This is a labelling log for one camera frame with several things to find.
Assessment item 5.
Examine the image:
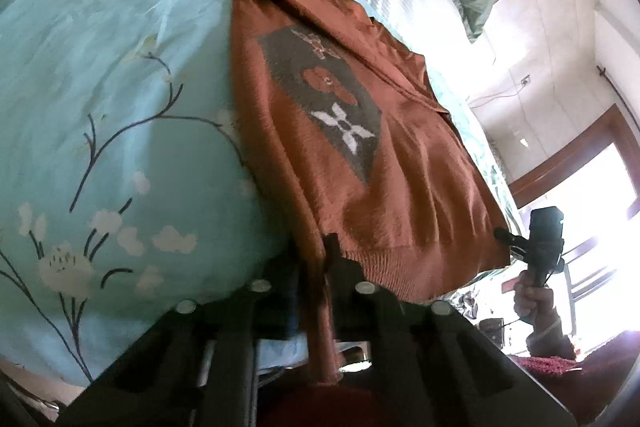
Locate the brown wooden window frame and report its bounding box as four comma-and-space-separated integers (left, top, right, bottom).
507, 103, 640, 210

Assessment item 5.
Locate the person's right forearm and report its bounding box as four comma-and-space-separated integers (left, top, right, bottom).
525, 314, 578, 360

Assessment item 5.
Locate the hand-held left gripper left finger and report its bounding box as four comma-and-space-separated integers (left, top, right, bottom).
59, 254, 307, 427

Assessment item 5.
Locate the rust orange knitted sweater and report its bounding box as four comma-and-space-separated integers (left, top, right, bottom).
229, 0, 512, 385

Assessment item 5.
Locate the person's right hand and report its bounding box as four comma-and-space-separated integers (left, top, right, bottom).
513, 269, 562, 339

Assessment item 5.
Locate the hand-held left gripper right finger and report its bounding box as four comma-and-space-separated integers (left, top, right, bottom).
324, 233, 581, 427

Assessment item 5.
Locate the dark curtain rod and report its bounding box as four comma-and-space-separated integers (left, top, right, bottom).
596, 66, 640, 132

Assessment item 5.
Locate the light blue floral bed sheet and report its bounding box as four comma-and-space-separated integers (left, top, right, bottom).
0, 0, 521, 388

